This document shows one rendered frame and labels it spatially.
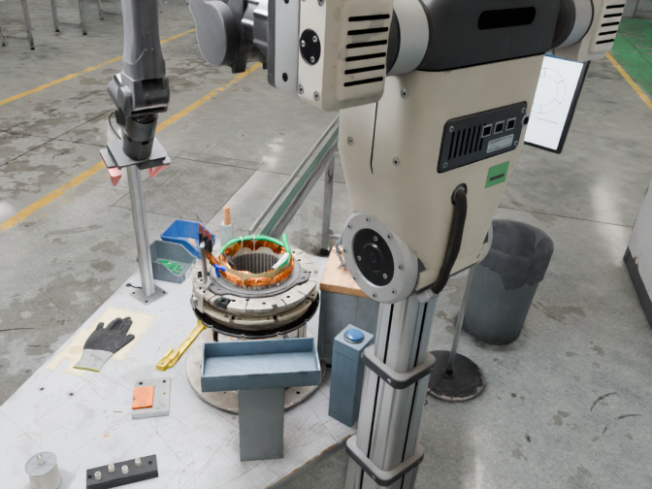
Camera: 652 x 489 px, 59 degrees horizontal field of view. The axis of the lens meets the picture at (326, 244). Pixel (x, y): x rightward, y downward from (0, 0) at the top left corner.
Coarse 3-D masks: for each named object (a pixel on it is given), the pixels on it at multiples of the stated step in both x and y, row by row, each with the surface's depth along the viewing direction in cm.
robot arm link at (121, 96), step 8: (112, 80) 111; (120, 80) 109; (112, 88) 111; (120, 88) 102; (128, 88) 102; (112, 96) 111; (120, 96) 103; (128, 96) 102; (120, 104) 104; (128, 104) 102; (120, 112) 111; (128, 112) 104; (136, 112) 106; (144, 112) 107; (152, 112) 108; (160, 112) 109
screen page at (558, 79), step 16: (544, 64) 187; (560, 64) 183; (576, 64) 180; (544, 80) 188; (560, 80) 185; (576, 80) 181; (544, 96) 189; (560, 96) 186; (544, 112) 190; (560, 112) 187; (528, 128) 195; (544, 128) 192; (560, 128) 188; (544, 144) 193
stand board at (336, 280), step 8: (336, 256) 160; (328, 264) 156; (336, 264) 156; (328, 272) 153; (336, 272) 153; (344, 272) 153; (320, 280) 149; (328, 280) 149; (336, 280) 149; (344, 280) 150; (352, 280) 150; (320, 288) 149; (328, 288) 149; (336, 288) 148; (344, 288) 148; (352, 288) 147; (360, 296) 148; (368, 296) 147
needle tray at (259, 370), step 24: (216, 360) 127; (240, 360) 127; (264, 360) 128; (288, 360) 128; (312, 360) 129; (216, 384) 118; (240, 384) 119; (264, 384) 120; (288, 384) 121; (312, 384) 122; (240, 408) 125; (264, 408) 126; (240, 432) 128; (264, 432) 130; (240, 456) 133; (264, 456) 134
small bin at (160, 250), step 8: (152, 248) 202; (160, 248) 204; (168, 248) 203; (176, 248) 203; (184, 248) 202; (152, 256) 202; (160, 256) 206; (168, 256) 205; (176, 256) 204; (184, 256) 203; (192, 256) 202; (152, 264) 191; (160, 264) 190; (176, 264) 203; (184, 264) 204; (152, 272) 194; (160, 272) 193; (168, 272) 192; (184, 272) 194; (168, 280) 194; (176, 280) 193; (184, 280) 195
